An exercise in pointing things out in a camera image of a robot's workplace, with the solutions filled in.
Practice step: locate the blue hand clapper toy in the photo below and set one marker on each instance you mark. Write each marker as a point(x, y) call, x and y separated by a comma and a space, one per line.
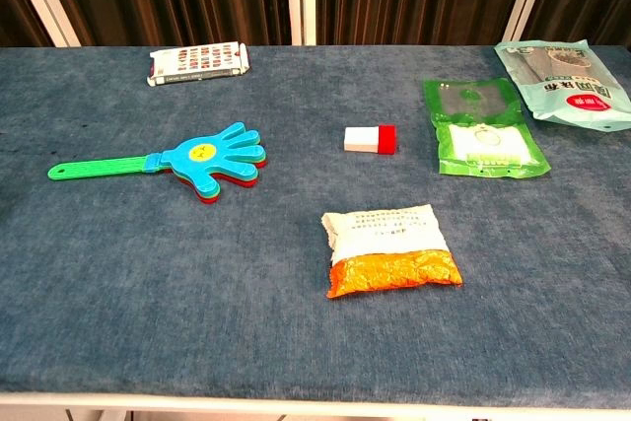
point(217, 160)

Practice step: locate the white and red block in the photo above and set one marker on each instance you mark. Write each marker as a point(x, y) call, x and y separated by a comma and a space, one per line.
point(367, 139)

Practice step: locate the orange and white packet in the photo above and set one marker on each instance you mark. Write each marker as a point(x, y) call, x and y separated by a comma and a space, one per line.
point(389, 253)

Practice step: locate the blue felt table cloth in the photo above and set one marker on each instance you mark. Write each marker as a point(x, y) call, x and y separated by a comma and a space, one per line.
point(197, 293)

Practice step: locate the flat white printed box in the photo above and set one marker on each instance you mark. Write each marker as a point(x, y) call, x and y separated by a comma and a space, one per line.
point(197, 63)

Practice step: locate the green plastic package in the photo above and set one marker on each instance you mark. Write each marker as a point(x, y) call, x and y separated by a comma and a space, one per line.
point(480, 142)

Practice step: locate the pale green printed bag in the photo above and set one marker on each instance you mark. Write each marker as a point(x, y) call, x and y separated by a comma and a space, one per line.
point(567, 91)

